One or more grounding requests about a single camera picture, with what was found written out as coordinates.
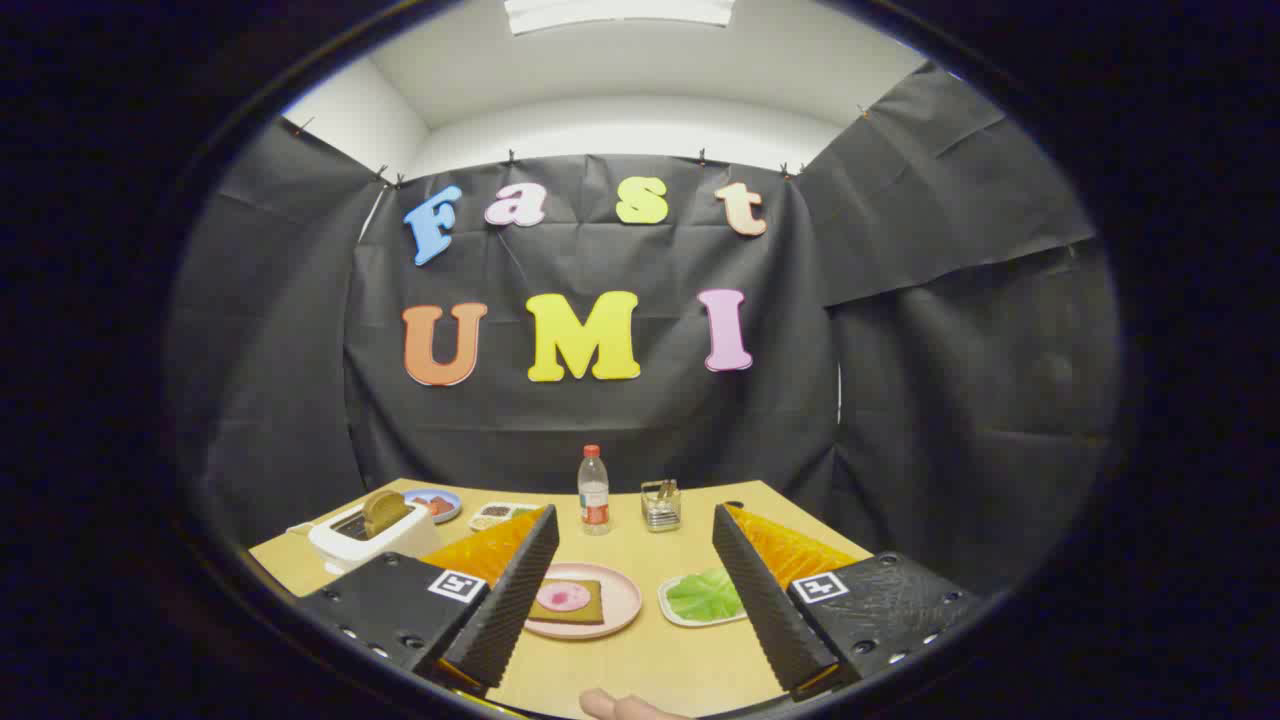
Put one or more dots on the small blue plate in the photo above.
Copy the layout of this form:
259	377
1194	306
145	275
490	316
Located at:
416	497

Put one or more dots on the clear water bottle red cap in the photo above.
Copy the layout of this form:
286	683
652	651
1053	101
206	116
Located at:
594	495

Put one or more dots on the brown bread slice with ham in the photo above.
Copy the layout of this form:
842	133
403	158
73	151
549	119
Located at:
592	614

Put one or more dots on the brown toast slice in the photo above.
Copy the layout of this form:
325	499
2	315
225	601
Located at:
385	510

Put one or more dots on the green lettuce leaf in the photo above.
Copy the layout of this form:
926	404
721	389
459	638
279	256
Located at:
700	595

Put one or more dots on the pink ham slice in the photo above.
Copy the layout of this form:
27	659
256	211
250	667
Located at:
563	597

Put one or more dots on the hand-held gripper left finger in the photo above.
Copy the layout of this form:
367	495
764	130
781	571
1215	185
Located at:
510	600

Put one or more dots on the ceiling light panel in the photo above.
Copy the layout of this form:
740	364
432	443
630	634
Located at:
620	12

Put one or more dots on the pink round plate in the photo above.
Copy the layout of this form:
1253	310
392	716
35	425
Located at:
622	600

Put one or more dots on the white divided seed tray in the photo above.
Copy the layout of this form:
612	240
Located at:
490	516

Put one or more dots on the white square plate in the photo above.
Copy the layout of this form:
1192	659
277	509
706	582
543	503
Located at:
672	613

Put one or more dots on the white toaster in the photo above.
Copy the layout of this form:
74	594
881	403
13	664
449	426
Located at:
390	548

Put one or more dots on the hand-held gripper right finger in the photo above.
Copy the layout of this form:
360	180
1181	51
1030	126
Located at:
765	600

